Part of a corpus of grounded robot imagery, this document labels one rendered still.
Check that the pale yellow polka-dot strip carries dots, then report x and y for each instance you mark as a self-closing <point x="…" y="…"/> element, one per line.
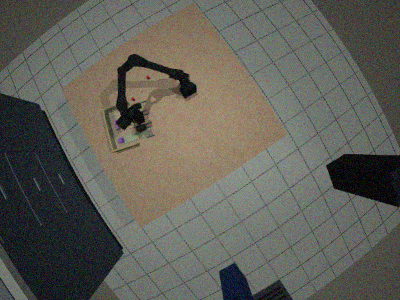
<point x="138" y="135"/>

